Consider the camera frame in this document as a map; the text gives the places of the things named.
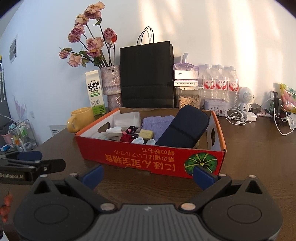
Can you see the white round cap bottle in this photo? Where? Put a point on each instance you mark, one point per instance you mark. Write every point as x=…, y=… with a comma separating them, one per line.
x=138, y=140

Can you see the person's left hand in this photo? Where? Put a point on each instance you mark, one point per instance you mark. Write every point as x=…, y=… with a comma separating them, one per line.
x=6, y=207

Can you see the colourful snack bag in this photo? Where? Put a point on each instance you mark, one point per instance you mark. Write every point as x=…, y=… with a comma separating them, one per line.
x=288, y=98

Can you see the white charger block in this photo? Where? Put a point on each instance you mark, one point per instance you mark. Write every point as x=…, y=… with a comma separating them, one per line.
x=249, y=116

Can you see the wire rack with toiletries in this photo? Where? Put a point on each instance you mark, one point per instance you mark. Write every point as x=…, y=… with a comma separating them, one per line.
x=19, y=135

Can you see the braided cable pink tie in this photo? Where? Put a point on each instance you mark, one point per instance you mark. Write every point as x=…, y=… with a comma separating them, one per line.
x=132, y=131

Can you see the water bottle red label right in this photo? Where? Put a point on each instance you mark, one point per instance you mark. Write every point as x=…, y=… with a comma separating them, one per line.
x=233, y=86

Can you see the lavender knitted cloth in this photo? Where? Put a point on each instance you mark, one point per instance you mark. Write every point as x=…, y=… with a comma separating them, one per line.
x=157, y=124

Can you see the dried pink rose bouquet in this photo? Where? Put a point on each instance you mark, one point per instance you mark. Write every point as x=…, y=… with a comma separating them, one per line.
x=98, y=44

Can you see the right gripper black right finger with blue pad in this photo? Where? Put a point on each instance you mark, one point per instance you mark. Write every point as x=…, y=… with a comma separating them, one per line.
x=212, y=186

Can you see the white green milk carton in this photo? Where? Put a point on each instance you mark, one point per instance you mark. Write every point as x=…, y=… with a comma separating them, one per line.
x=95, y=92

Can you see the mottled purple vase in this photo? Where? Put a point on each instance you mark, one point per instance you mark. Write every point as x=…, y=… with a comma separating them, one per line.
x=111, y=85

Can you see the red pumpkin cardboard box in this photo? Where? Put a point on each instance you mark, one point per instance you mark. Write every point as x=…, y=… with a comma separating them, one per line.
x=169, y=161

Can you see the red fabric item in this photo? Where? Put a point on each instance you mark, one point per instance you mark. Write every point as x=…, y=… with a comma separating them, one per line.
x=127, y=138

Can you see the white flat box on jar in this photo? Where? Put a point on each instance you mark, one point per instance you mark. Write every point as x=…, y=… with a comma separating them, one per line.
x=187, y=84

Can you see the printed metal tin box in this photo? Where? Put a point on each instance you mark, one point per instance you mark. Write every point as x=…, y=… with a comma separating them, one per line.
x=219, y=106

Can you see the clear jar of seeds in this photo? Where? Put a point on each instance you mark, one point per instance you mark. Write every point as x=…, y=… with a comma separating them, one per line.
x=188, y=95

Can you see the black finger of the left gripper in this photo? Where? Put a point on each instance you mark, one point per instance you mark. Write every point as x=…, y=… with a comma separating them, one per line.
x=22, y=156
x=48, y=166

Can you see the white round robot toy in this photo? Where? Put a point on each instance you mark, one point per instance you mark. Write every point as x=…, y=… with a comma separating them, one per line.
x=245, y=97

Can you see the black paper shopping bag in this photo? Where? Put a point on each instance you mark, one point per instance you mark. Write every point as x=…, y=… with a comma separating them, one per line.
x=146, y=73

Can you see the yellow ceramic mug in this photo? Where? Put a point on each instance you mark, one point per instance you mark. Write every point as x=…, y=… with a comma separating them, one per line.
x=80, y=118

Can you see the dark green small bottle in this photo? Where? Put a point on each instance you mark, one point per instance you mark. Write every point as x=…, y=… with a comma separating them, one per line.
x=272, y=103

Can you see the white cap small bottle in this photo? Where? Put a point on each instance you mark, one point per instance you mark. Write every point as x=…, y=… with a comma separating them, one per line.
x=151, y=142

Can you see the water bottle red label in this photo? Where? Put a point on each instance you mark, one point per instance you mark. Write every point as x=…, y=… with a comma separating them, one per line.
x=208, y=82
x=220, y=83
x=233, y=86

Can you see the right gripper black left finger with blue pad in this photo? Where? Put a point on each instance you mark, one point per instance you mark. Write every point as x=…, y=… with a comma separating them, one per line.
x=83, y=186

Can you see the water bottle red label left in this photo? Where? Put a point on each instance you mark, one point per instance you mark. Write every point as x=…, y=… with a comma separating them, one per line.
x=208, y=82

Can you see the yellow soap bar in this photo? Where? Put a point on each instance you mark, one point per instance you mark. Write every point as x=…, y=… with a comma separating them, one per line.
x=146, y=134

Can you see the white wired earphones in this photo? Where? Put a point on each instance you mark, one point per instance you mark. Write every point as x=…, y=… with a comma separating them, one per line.
x=235, y=116

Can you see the water bottle red label middle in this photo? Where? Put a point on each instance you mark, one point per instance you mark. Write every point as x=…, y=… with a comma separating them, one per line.
x=220, y=83

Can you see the navy blue fabric pouch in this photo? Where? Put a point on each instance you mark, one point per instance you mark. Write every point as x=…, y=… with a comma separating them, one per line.
x=185, y=129

